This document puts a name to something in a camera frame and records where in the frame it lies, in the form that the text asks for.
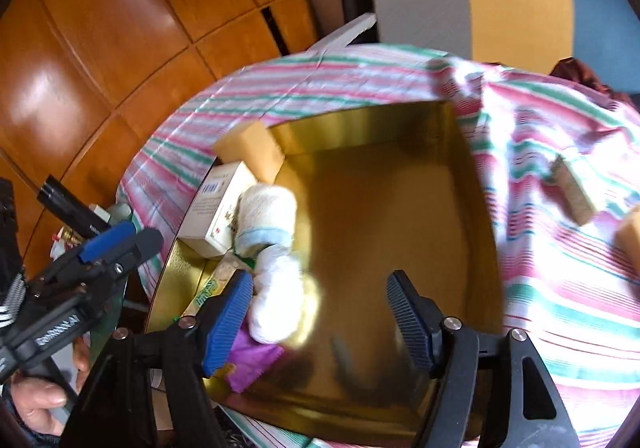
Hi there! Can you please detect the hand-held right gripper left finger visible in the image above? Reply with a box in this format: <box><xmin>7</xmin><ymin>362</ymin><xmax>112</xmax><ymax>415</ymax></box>
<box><xmin>60</xmin><ymin>270</ymin><xmax>255</xmax><ymax>448</ymax></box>

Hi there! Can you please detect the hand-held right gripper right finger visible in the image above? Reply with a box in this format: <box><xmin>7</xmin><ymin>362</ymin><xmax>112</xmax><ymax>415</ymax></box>
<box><xmin>386</xmin><ymin>270</ymin><xmax>582</xmax><ymax>448</ymax></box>

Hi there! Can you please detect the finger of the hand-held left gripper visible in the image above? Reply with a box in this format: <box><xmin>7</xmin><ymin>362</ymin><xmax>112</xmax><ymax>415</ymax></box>
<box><xmin>77</xmin><ymin>221</ymin><xmax>137</xmax><ymax>263</ymax></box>
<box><xmin>75</xmin><ymin>228</ymin><xmax>164</xmax><ymax>299</ymax></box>

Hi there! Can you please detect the green-edged cracker packet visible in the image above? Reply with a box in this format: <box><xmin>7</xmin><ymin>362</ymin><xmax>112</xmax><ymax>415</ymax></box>
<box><xmin>192</xmin><ymin>258</ymin><xmax>241</xmax><ymax>313</ymax></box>

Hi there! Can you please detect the purple cloth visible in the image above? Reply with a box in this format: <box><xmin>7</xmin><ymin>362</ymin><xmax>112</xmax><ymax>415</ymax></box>
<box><xmin>225</xmin><ymin>325</ymin><xmax>285</xmax><ymax>394</ymax></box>

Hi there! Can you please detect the white towel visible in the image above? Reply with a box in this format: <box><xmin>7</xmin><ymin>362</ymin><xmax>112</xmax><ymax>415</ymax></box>
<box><xmin>247</xmin><ymin>243</ymin><xmax>306</xmax><ymax>344</ymax></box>

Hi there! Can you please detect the white barcode box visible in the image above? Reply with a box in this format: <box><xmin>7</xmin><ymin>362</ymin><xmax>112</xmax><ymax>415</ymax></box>
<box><xmin>177</xmin><ymin>160</ymin><xmax>258</xmax><ymax>259</ymax></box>

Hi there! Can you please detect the gold metal tin box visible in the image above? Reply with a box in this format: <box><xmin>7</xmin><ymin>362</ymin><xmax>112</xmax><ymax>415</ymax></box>
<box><xmin>145</xmin><ymin>100</ymin><xmax>505</xmax><ymax>446</ymax></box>

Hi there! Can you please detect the beige towel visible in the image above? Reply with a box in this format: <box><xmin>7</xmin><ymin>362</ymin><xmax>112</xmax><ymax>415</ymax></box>
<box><xmin>235</xmin><ymin>183</ymin><xmax>298</xmax><ymax>259</ymax></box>

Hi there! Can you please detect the yellow sponge block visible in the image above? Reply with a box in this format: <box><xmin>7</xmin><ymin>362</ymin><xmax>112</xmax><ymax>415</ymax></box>
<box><xmin>212</xmin><ymin>120</ymin><xmax>287</xmax><ymax>186</ymax></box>
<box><xmin>615</xmin><ymin>205</ymin><xmax>640</xmax><ymax>273</ymax></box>

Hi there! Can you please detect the small green box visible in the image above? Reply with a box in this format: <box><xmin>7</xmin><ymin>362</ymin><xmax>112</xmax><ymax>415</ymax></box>
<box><xmin>550</xmin><ymin>148</ymin><xmax>608</xmax><ymax>226</ymax></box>

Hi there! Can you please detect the person's left hand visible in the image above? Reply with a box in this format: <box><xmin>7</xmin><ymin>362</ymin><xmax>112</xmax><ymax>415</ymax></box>
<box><xmin>10</xmin><ymin>337</ymin><xmax>92</xmax><ymax>436</ymax></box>

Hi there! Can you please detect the black cylindrical bottle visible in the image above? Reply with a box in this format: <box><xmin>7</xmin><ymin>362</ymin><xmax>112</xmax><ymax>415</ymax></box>
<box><xmin>36</xmin><ymin>175</ymin><xmax>112</xmax><ymax>241</ymax></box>

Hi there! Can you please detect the striped bedsheet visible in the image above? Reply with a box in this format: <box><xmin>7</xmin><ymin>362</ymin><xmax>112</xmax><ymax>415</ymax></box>
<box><xmin>120</xmin><ymin>44</ymin><xmax>640</xmax><ymax>448</ymax></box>

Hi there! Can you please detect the wooden wardrobe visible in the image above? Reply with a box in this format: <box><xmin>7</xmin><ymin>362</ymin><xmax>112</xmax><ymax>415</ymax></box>
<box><xmin>0</xmin><ymin>0</ymin><xmax>321</xmax><ymax>279</ymax></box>

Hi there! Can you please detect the dark red cloth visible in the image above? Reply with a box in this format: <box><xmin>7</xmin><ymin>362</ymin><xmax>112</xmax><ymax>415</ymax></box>
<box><xmin>550</xmin><ymin>56</ymin><xmax>640</xmax><ymax>108</ymax></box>

